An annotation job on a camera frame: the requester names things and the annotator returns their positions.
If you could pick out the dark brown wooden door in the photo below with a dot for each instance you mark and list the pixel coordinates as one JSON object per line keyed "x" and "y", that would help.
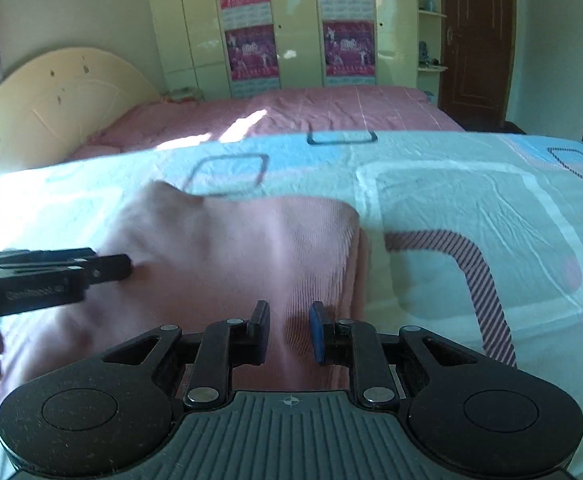
{"x": 476, "y": 45}

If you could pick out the cream glossy wardrobe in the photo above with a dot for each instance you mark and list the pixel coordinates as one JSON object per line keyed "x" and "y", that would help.
{"x": 296, "y": 25}

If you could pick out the patterned light blue bed sheet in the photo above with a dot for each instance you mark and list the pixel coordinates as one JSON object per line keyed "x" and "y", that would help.
{"x": 471, "y": 200}

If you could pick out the pink bed cover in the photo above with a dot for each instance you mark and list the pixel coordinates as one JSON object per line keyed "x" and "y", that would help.
{"x": 321, "y": 110}

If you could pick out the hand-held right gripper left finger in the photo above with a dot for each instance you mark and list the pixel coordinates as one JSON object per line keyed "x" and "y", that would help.
{"x": 260, "y": 332}

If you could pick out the pink knit sweater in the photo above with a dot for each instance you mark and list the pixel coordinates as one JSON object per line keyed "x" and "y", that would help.
{"x": 246, "y": 240}

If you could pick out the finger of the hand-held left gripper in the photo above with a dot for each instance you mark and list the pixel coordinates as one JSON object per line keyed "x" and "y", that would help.
{"x": 113, "y": 267}

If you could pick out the cream corner shelf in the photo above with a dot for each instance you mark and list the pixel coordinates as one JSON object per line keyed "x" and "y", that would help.
{"x": 430, "y": 35}

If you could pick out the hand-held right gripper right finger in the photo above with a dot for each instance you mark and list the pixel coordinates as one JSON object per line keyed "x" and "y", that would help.
{"x": 320, "y": 332}

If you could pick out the cream wooden headboard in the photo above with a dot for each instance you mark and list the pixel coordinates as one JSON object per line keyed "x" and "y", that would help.
{"x": 61, "y": 105}

